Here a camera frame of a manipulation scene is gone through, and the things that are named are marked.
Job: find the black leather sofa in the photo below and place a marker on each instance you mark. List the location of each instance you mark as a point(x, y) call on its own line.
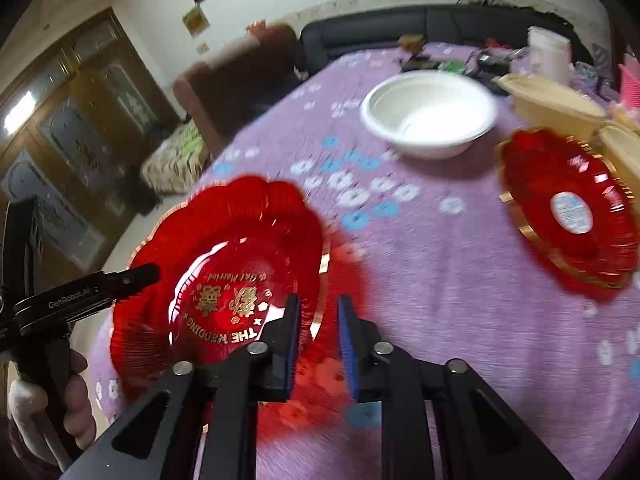
point(322, 42)

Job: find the green wrapped item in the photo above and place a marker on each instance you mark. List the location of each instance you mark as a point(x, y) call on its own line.
point(454, 67)

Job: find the red wedding text plate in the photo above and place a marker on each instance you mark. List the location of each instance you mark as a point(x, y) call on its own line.
point(228, 259)

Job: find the pink sleeved bottle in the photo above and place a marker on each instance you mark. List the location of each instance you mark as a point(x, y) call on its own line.
point(630, 82)

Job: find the white plastic jar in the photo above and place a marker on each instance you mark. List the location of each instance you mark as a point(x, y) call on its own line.
point(550, 54)

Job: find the patterned cushion stool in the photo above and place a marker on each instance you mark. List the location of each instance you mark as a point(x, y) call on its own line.
point(177, 164)

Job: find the beige bowl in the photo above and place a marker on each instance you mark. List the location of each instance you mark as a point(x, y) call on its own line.
point(543, 103)
point(621, 147)

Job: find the white bowl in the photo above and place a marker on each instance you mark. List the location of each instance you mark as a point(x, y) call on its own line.
point(429, 114)

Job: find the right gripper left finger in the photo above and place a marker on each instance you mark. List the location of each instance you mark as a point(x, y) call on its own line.
point(201, 422)

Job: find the red plate with sticker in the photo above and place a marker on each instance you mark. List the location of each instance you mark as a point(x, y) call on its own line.
point(569, 204)

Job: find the purple floral tablecloth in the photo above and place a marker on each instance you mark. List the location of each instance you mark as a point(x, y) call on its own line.
point(431, 255)

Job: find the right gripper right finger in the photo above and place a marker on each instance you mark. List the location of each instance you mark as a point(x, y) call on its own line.
point(437, 420)

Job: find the small wall plaque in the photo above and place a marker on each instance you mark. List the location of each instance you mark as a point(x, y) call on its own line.
point(195, 21)

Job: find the wooden glass door cabinet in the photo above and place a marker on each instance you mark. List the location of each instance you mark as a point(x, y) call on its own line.
point(76, 125)

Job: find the left hand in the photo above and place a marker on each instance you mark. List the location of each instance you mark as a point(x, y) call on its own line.
point(27, 400)

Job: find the brown armchair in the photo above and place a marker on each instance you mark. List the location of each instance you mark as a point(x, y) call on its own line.
point(232, 87)

